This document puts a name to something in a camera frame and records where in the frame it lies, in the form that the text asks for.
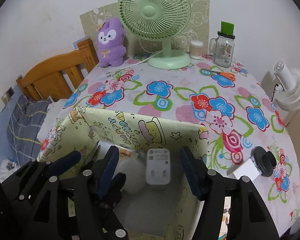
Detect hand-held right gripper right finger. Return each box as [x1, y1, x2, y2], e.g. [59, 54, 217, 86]
[179, 146, 282, 240]

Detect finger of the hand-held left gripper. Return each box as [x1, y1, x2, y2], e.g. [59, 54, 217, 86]
[1, 151, 82, 200]
[96, 172, 129, 240]

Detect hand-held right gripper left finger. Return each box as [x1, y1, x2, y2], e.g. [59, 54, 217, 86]
[31, 145, 119, 240]

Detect white round case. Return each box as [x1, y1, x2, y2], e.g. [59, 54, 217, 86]
[114, 159, 150, 195]

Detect white power adapter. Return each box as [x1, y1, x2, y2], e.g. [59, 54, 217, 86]
[145, 148, 172, 187]

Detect yellow patterned storage box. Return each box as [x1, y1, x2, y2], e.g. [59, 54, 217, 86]
[37, 106, 209, 240]

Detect small white box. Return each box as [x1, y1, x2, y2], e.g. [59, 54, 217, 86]
[232, 158, 260, 180]

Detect black round cap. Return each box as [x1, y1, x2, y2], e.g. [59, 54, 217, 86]
[254, 146, 276, 178]

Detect grey plaid bedding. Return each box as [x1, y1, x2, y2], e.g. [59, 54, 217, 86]
[0, 95, 57, 180]

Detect floral tablecloth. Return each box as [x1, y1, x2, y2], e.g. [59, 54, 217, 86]
[37, 52, 300, 240]

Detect wooden chair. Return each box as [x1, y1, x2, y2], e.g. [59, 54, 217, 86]
[16, 37, 99, 103]

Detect purple plush toy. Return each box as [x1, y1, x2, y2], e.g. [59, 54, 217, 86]
[96, 17, 127, 68]

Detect light blue card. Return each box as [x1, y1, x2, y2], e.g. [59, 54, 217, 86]
[72, 38, 87, 49]

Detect cotton swab container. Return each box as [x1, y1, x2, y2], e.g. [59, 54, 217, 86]
[189, 40, 205, 60]

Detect glass jar with green lid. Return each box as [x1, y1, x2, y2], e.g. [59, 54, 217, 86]
[208, 21, 237, 68]

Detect white standing fan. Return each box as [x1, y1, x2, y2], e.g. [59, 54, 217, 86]
[272, 61, 300, 112]

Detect beige patterned board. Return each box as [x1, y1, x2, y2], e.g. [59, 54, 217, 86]
[80, 0, 210, 55]

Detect green desk fan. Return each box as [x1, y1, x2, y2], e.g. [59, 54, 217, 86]
[117, 0, 192, 69]

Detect orange handled scissors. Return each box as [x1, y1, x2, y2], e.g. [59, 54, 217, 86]
[202, 69, 237, 80]

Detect white fan cable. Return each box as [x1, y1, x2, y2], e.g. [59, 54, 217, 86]
[125, 50, 164, 68]

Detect black fan cable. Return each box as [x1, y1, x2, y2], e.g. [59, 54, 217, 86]
[271, 82, 280, 103]

